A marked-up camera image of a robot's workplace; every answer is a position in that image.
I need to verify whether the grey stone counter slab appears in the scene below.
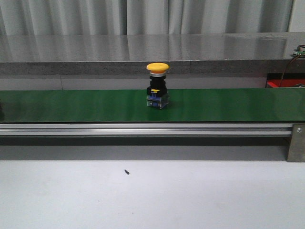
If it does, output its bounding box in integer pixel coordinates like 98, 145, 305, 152
0, 32, 305, 75

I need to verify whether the grey pleated curtain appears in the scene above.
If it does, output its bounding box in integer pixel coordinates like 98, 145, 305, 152
0, 0, 293, 35

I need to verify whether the green conveyor belt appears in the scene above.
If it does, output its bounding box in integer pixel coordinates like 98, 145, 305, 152
0, 88, 305, 123

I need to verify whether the metal conveyor support bracket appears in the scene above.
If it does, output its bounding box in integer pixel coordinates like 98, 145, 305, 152
287, 124, 305, 162

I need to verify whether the aluminium conveyor side rail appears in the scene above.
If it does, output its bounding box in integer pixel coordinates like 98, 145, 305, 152
0, 123, 293, 136

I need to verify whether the small green circuit board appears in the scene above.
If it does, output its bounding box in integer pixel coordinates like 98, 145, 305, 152
291, 45, 305, 57

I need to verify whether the red bin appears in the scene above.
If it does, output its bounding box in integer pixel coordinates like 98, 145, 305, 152
265, 73, 305, 88

